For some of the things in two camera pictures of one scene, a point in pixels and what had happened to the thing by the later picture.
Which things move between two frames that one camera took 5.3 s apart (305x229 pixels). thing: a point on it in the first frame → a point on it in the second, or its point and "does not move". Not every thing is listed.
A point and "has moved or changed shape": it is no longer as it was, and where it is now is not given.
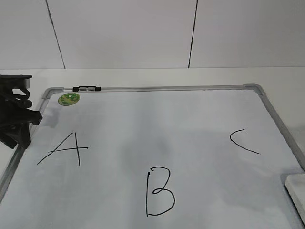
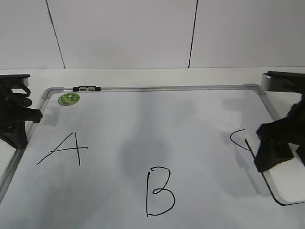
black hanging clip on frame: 86,88 does not move
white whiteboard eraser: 295,184 has moved or changed shape
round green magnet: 68,98 does not move
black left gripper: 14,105 does not move
